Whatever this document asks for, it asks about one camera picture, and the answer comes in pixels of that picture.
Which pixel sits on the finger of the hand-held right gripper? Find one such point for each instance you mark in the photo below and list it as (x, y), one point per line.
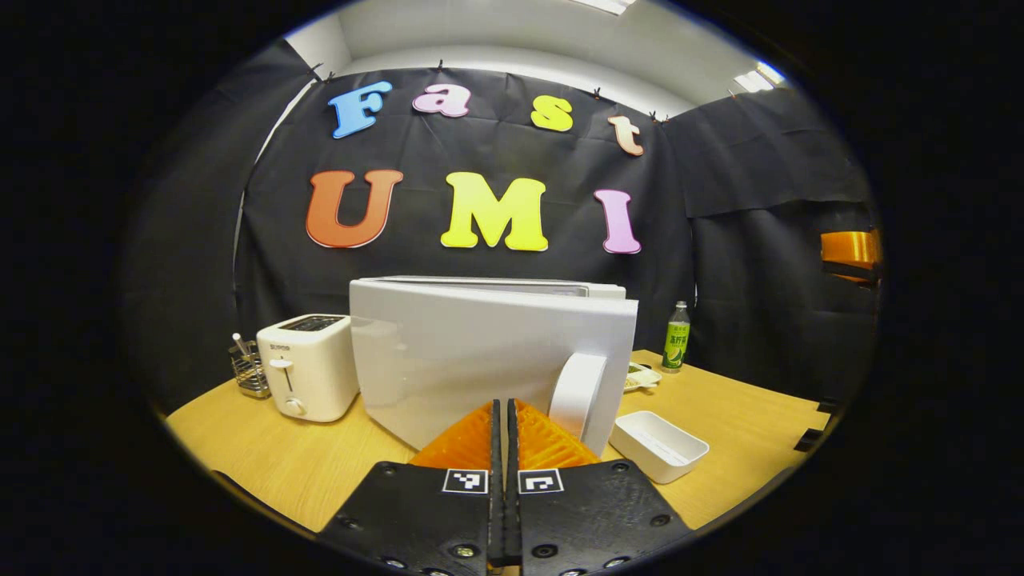
(852, 250)

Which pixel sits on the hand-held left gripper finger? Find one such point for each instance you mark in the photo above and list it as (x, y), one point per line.
(495, 512)
(513, 512)

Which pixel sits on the white microwave oven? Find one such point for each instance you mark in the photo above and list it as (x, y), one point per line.
(480, 352)

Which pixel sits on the black backdrop cloth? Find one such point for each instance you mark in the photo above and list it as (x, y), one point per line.
(760, 280)

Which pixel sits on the white rectangular dish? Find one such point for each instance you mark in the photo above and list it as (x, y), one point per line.
(656, 448)

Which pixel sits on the small black clip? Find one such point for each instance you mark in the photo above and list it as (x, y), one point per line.
(808, 439)
(828, 405)

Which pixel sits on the white divided snack plate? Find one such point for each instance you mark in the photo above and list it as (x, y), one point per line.
(645, 378)

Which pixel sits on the green drink bottle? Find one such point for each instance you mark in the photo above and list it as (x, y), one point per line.
(676, 348)

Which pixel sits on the white toaster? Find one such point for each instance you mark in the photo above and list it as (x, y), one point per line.
(312, 376)

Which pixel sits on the white utensil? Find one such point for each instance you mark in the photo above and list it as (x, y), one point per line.
(240, 346)

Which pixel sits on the long ceiling light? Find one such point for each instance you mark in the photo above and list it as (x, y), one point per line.
(604, 5)

